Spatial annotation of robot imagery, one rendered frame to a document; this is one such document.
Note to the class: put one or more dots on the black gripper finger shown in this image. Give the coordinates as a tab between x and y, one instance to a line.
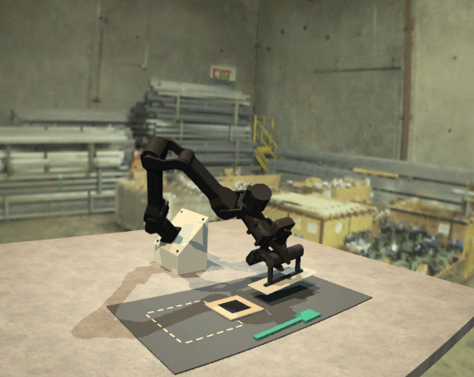
262	258
278	245

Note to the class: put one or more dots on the tan square tile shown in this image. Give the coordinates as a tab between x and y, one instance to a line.
234	307

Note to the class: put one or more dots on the green flat trowel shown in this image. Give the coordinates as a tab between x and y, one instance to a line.
305	316

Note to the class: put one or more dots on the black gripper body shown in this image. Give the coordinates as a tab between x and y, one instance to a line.
263	233

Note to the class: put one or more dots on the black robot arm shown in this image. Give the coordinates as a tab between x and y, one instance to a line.
245	204

